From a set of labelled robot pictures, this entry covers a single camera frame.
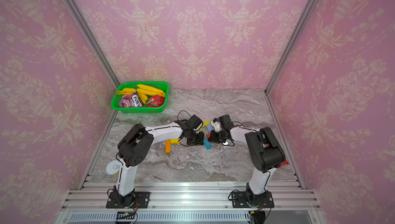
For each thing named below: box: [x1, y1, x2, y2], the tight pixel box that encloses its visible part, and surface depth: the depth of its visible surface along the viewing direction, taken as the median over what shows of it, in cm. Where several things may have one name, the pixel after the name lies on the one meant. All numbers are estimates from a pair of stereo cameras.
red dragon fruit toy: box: [146, 95, 165, 108], surface depth 107 cm
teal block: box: [203, 135, 212, 151], surface depth 94 cm
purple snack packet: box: [119, 91, 145, 108], surface depth 108 cm
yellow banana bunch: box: [115, 84, 167, 104], surface depth 113 cm
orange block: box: [165, 139, 172, 154], surface depth 92 cm
